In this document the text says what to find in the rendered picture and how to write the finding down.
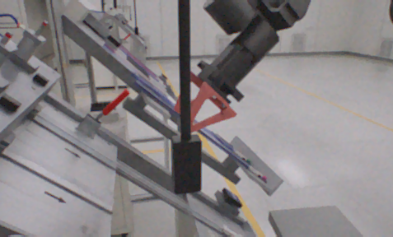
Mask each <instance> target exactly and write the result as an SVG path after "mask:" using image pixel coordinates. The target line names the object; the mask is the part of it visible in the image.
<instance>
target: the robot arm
mask: <svg viewBox="0 0 393 237"><path fill-rule="evenodd" d="M310 4H311V0H207V2H205V3H204V6H203V9H204V10H205V11H206V12H207V13H208V15H210V16H211V17H212V18H213V20H214V21H215V22H216V23H217V24H218V26H219V27H220V28H222V30H223V31H224V33H226V34H227V35H233V34H236V33H239V34H238V35H237V36H236V37H235V38H234V39H233V40H232V41H231V43H230V44H229V45H228V46H227V47H226V48H225V49H224V50H223V51H222V52H221V53H220V54H219V55H218V56H217V57H216V58H215V59H214V60H213V61H212V63H211V64H208V63H206V62H205V61H204V60H203V59H202V60H201V61H200V62H199V64H197V66H198V67H199V69H201V70H202V71H201V72H200V73H199V74H198V75H197V76H196V75H195V74H194V73H193V72H192V71H191V70H190V73H191V82H193V83H194V84H195V85H196V86H197V87H198V88H199V93H198V94H197V96H196V97H195V98H194V99H193V100H191V133H192V132H197V131H198V130H200V129H202V128H204V127H208V126H210V125H213V124H215V123H218V122H223V121H225V120H228V119H231V118H233V117H236V116H237V112H235V111H234V110H233V109H232V107H230V105H229V104H230V103H231V101H230V100H229V99H228V98H227V97H228V96H229V95H231V96H232V97H233V98H234V99H235V100H236V101H237V102H241V101H242V99H243V98H245V96H243V94H242V93H240V92H239V90H238V89H237V88H236V87H237V86H238V84H239V83H241V82H242V80H243V79H245V78H246V76H247V75H248V74H249V73H250V72H251V70H252V69H254V68H255V66H256V65H257V64H259V63H260V61H261V60H263V59H264V56H266V55H267V54H268V53H269V52H270V51H271V50H272V49H273V48H274V47H275V46H276V45H277V44H278V42H279V38H280V37H279V36H278V33H277V31H280V30H286V29H289V28H292V27H293V26H294V25H295V22H296V21H297V22H299V21H300V20H302V19H303V17H304V16H305V15H306V13H307V10H308V7H309V6H310ZM389 17H390V19H391V21H392V24H393V0H391V3H390V6H389ZM207 99H209V100H210V101H211V102H213V103H214V104H215V105H216V106H217V107H218V108H219V109H220V112H218V113H217V114H215V115H214V116H212V117H208V118H206V119H204V120H203V121H201V122H198V123H196V124H193V122H194V119H195V117H196V116H197V114H198V112H199V110H200V108H201V107H202V106H203V104H204V101H205V100H207Z"/></svg>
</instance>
